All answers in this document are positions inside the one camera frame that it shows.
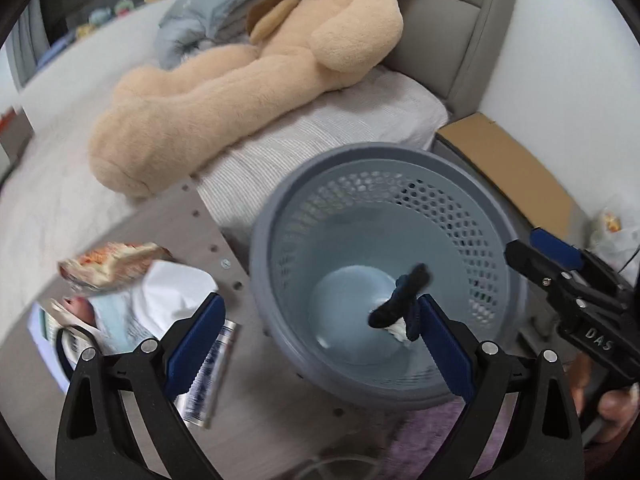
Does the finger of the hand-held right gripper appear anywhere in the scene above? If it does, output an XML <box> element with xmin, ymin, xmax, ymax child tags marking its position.
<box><xmin>529</xmin><ymin>227</ymin><xmax>621</xmax><ymax>286</ymax></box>
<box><xmin>504</xmin><ymin>241</ymin><xmax>588</xmax><ymax>321</ymax></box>

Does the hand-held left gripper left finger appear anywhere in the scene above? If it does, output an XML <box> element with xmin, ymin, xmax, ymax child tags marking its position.
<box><xmin>55</xmin><ymin>292</ymin><xmax>226</xmax><ymax>480</ymax></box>

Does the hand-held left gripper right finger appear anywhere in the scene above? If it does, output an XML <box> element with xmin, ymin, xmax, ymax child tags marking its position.
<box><xmin>417</xmin><ymin>294</ymin><xmax>586</xmax><ymax>480</ymax></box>

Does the dark blue black sock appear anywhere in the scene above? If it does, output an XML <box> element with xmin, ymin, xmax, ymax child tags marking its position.
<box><xmin>367</xmin><ymin>263</ymin><xmax>433</xmax><ymax>343</ymax></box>

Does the grey perforated wastebasket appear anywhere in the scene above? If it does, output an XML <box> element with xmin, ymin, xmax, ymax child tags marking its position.
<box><xmin>248</xmin><ymin>142</ymin><xmax>531</xmax><ymax>411</ymax></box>

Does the person's right hand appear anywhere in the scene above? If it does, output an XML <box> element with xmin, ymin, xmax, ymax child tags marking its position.
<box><xmin>570</xmin><ymin>352</ymin><xmax>640</xmax><ymax>445</ymax></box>

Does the silver blue printed tube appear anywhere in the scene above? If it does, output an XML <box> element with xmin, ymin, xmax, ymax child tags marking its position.
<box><xmin>175</xmin><ymin>320</ymin><xmax>241</xmax><ymax>428</ymax></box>

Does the white plastic bag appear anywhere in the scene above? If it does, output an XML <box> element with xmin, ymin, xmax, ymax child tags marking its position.
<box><xmin>587</xmin><ymin>207</ymin><xmax>640</xmax><ymax>273</ymax></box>

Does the purple rug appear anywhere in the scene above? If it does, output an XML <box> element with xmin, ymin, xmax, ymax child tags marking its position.
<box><xmin>385</xmin><ymin>400</ymin><xmax>506</xmax><ymax>480</ymax></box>

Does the brown cardboard nightstand top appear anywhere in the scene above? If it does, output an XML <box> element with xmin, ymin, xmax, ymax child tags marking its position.
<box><xmin>435</xmin><ymin>112</ymin><xmax>591</xmax><ymax>241</ymax></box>

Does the snack packet red white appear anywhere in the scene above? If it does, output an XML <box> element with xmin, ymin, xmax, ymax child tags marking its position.
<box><xmin>57</xmin><ymin>241</ymin><xmax>176</xmax><ymax>293</ymax></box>

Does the pink pig toy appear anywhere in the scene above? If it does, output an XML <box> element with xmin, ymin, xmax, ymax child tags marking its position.
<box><xmin>62</xmin><ymin>296</ymin><xmax>96</xmax><ymax>328</ymax></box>

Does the light blue tissue pack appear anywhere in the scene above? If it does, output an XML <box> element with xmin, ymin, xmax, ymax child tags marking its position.
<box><xmin>27</xmin><ymin>300</ymin><xmax>101</xmax><ymax>393</ymax></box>

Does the bed with checked sheet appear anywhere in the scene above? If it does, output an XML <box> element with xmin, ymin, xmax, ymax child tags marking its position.
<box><xmin>0</xmin><ymin>0</ymin><xmax>451</xmax><ymax>321</ymax></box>

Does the grey upholstered headboard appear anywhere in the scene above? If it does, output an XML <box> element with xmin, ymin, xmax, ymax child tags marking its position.
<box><xmin>385</xmin><ymin>0</ymin><xmax>521</xmax><ymax>117</ymax></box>

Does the large beige teddy bear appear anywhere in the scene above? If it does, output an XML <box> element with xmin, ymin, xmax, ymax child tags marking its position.
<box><xmin>89</xmin><ymin>0</ymin><xmax>405</xmax><ymax>200</ymax></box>

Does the grey box with red lid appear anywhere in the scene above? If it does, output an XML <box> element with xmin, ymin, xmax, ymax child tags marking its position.
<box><xmin>0</xmin><ymin>105</ymin><xmax>36</xmax><ymax>181</ymax></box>

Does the grey-blue quilt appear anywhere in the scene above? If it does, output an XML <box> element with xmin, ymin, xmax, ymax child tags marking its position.
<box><xmin>154</xmin><ymin>20</ymin><xmax>261</xmax><ymax>71</ymax></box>

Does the blue cloth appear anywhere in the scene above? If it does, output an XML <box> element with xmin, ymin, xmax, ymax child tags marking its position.
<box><xmin>37</xmin><ymin>32</ymin><xmax>83</xmax><ymax>68</ymax></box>

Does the row of small plush toys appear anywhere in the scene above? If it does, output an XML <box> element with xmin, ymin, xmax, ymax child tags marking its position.
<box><xmin>75</xmin><ymin>0</ymin><xmax>193</xmax><ymax>38</ymax></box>

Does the grey curtain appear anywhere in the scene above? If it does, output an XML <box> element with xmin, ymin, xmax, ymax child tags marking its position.
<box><xmin>10</xmin><ymin>0</ymin><xmax>51</xmax><ymax>88</ymax></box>

